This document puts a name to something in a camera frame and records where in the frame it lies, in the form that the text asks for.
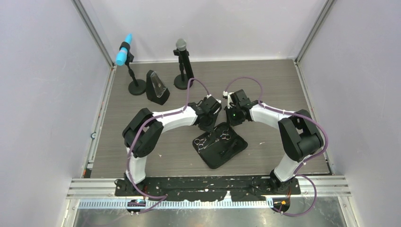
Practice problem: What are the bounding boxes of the silver scissors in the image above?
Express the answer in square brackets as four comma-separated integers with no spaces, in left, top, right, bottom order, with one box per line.
[193,138,219,154]
[220,131,231,140]

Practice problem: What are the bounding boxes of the black hair clip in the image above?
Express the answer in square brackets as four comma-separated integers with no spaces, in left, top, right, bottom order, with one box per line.
[220,139,238,157]

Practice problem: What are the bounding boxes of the black zip tool case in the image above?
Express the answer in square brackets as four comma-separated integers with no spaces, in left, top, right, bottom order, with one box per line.
[192,122,248,169]

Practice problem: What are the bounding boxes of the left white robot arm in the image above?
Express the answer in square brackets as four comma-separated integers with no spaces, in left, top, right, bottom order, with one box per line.
[122,95,222,196]

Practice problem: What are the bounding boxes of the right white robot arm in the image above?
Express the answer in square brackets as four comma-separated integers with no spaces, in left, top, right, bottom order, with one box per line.
[223,90,324,194]

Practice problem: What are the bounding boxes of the right black mic stand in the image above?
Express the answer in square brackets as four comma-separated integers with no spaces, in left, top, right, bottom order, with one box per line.
[173,49,189,90]

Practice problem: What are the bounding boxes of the black mic stand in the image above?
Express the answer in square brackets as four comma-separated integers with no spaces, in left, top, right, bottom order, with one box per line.
[125,52,146,96]
[173,49,189,90]

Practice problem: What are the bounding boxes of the black metronome clear cover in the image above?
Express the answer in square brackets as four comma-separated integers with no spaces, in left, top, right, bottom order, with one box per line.
[146,70,170,105]

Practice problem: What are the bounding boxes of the grey black microphone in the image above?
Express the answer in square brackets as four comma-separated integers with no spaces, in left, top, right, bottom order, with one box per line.
[176,38,194,79]

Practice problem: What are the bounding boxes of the left black mic stand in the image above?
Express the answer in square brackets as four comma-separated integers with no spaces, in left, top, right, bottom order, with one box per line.
[125,52,146,96]

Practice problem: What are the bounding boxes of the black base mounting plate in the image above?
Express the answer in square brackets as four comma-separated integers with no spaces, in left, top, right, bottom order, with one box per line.
[114,175,301,202]

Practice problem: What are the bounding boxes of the blue microphone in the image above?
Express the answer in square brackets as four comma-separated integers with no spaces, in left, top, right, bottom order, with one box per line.
[115,34,134,66]

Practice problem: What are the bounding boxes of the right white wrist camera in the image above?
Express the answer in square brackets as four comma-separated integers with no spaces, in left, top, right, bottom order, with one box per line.
[223,91,234,109]

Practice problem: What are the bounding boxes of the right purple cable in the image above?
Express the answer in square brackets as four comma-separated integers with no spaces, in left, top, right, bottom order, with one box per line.
[224,77,330,218]

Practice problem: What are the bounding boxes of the purple cable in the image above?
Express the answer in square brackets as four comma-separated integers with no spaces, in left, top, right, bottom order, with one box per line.
[224,77,330,218]
[125,78,212,215]

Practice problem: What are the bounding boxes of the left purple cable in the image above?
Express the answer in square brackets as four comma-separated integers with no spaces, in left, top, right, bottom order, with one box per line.
[125,78,212,215]

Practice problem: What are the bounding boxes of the aluminium frame rail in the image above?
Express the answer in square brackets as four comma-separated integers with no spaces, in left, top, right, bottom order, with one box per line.
[67,176,351,210]

